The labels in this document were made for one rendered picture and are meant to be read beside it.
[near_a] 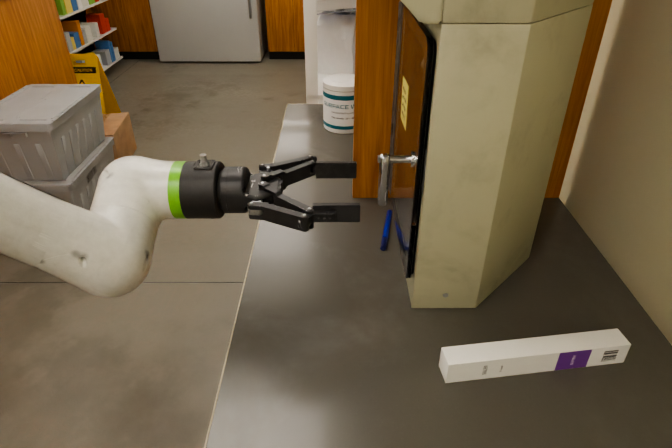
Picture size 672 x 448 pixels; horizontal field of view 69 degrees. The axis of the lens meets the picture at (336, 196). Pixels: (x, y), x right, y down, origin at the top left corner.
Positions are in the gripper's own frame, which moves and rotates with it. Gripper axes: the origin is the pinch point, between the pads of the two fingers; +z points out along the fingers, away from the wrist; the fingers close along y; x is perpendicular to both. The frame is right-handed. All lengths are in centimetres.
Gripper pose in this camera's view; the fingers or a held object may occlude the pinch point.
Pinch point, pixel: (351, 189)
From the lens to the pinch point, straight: 78.4
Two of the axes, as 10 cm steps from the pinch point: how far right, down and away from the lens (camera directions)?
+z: 10.0, 0.0, 0.0
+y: 0.0, -5.1, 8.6
